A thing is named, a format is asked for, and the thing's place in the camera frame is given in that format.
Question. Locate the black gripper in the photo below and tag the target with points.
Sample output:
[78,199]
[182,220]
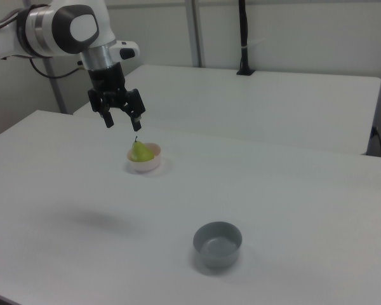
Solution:
[109,82]

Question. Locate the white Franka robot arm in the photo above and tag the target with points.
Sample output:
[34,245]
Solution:
[44,28]

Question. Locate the pink bowl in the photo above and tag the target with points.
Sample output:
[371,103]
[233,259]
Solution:
[146,167]

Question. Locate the grey bowl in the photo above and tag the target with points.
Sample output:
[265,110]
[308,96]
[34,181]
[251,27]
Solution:
[217,251]

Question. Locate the white side table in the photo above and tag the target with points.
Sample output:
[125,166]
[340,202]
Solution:
[241,105]

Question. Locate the black camera pole with base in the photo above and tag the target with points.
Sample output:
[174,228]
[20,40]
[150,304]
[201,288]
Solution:
[244,31]

